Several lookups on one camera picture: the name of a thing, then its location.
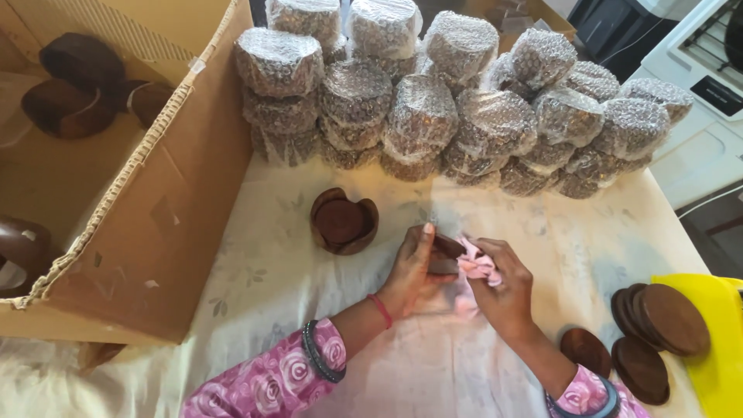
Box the dark bangles on right wrist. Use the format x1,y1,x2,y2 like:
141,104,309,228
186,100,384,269
546,375,622,418

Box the person's left hand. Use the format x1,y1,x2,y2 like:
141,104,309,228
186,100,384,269
377,223,460,322

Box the small brown cardboard box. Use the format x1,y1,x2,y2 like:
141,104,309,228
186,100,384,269
464,0,577,54

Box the person's right hand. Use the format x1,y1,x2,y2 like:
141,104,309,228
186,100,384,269
467,237,535,339

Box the red thread wristband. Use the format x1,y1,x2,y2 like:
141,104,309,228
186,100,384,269
366,293,394,331

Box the wooden coasters stacked in holder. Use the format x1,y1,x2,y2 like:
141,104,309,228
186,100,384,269
315,199,366,245

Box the pink floral right sleeve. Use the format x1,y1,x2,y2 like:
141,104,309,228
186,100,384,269
544,365,652,418

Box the yellow plastic container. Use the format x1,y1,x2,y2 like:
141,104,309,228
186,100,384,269
651,273,743,418

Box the large brown cardboard box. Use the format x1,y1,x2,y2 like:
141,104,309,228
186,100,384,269
0,0,255,372

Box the dark bangles on left wrist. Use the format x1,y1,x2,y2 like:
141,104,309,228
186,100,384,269
301,319,348,384

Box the pile of bubble-wrapped bundles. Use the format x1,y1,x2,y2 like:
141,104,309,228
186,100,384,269
235,0,695,200

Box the dark wooden coaster holder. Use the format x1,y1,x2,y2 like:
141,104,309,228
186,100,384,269
0,215,53,298
124,81,175,130
309,187,380,257
21,79,117,140
39,33,126,97

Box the dark bangles on wrist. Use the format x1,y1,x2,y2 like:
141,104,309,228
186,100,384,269
546,375,622,418
301,319,348,384

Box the pink floral left sleeve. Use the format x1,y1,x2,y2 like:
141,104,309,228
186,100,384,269
180,318,348,418

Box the black case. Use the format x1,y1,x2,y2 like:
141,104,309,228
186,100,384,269
566,0,681,83

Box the round dark wooden coaster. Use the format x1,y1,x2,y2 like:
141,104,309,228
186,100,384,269
427,232,467,276
639,283,712,357
611,336,672,406
560,328,613,380
610,288,635,341
623,283,654,349

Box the pink floral sleeve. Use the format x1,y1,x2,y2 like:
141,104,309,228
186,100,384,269
544,365,652,418
180,318,348,418

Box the cream floral tablecloth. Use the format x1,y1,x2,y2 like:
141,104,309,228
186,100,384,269
0,153,712,418

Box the white appliance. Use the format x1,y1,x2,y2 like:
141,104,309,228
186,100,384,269
629,0,743,211

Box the white cable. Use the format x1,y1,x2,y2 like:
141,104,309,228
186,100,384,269
676,184,743,221

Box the pink cleaning cloth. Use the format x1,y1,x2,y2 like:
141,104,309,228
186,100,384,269
453,235,503,320

